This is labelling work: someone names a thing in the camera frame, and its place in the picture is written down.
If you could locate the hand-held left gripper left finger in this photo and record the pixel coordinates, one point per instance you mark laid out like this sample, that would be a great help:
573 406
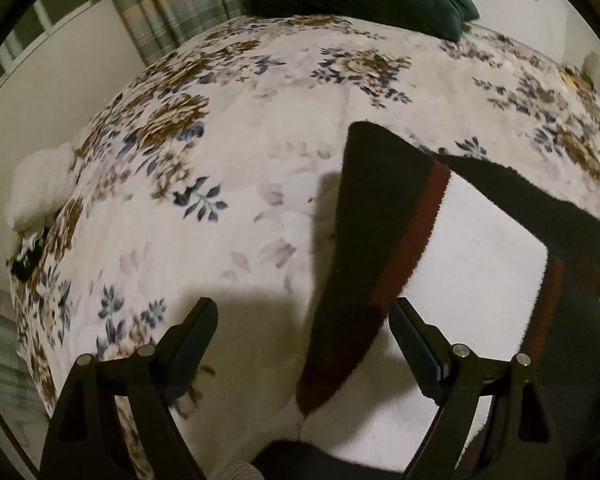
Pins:
192 350

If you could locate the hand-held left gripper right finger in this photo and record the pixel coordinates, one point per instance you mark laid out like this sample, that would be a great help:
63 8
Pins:
420 355

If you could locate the black white red knit sweater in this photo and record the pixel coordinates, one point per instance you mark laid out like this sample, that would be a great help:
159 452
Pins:
380 210

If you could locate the floral blanket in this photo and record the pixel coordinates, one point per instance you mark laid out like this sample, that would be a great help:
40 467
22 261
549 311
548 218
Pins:
255 160

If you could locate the white cloth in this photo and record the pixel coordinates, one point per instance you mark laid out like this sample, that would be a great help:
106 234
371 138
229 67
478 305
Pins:
37 185

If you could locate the table lamp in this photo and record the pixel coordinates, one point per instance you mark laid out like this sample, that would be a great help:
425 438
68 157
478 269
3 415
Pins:
595 67

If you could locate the striped grey-green curtain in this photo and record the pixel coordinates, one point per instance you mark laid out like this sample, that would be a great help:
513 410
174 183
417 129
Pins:
180 5

